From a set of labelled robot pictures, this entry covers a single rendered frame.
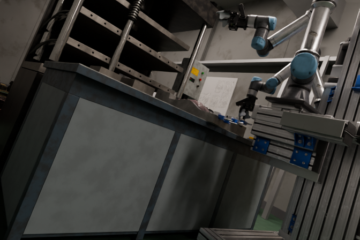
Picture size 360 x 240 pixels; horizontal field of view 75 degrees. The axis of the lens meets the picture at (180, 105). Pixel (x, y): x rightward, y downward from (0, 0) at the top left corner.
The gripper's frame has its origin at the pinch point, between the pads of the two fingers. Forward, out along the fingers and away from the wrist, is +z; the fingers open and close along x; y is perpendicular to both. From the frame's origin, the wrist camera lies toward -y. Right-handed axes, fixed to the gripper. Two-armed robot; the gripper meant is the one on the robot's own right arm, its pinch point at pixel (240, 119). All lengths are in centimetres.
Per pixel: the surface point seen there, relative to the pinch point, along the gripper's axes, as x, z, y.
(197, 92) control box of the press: 28, -20, -85
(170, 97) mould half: -56, 5, -23
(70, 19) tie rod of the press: -123, -22, -73
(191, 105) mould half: -51, 6, -4
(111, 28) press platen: -92, -33, -80
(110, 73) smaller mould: -106, 7, -16
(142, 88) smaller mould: -86, 8, -11
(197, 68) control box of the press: 15, -45, -86
